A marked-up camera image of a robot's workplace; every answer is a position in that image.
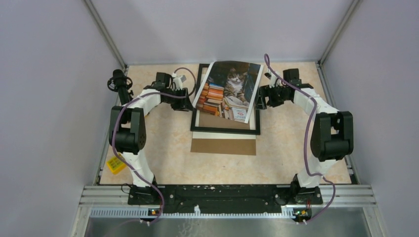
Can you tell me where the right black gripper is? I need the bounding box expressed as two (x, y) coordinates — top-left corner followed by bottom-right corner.
(255, 83), (289, 110)

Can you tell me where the white slotted cable duct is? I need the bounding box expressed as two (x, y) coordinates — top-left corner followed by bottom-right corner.
(90, 206), (295, 219)

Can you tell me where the yellow screw bit box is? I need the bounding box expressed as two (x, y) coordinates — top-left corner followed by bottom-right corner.
(106, 156), (126, 175)

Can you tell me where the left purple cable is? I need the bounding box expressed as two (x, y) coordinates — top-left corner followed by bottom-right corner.
(111, 67), (198, 226)

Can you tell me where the cat and books photo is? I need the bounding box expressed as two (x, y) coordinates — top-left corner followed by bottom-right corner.
(192, 61), (264, 123)

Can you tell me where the brown backing board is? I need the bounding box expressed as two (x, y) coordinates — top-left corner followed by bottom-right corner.
(190, 114), (257, 157)

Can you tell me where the aluminium front rail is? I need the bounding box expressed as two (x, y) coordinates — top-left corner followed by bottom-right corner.
(79, 185), (377, 207)

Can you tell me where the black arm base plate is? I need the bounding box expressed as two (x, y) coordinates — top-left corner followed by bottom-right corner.
(128, 184), (323, 205)

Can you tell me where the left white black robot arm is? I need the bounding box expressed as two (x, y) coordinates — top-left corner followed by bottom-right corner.
(107, 69), (193, 204)

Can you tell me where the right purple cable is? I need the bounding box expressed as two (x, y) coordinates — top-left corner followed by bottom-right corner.
(263, 54), (336, 225)

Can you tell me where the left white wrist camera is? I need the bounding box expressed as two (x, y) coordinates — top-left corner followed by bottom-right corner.
(171, 73), (186, 91)

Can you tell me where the purple cable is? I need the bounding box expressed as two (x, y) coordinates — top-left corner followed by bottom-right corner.
(111, 67), (198, 226)
(263, 54), (336, 225)

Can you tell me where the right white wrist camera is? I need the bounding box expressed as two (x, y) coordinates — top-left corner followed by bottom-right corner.
(264, 69), (281, 88)

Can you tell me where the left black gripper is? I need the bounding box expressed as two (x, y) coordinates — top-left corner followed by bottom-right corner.
(163, 86), (194, 111)

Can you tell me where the black picture frame brown backing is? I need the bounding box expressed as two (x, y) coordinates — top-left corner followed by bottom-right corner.
(190, 61), (264, 135)

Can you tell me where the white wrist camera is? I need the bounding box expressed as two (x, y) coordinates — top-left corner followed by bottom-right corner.
(264, 69), (281, 88)
(171, 73), (186, 91)

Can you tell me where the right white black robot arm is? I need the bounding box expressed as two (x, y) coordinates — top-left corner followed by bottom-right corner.
(256, 69), (354, 203)

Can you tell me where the black microphone orange tip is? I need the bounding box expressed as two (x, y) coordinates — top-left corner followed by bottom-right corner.
(107, 69), (133, 105)

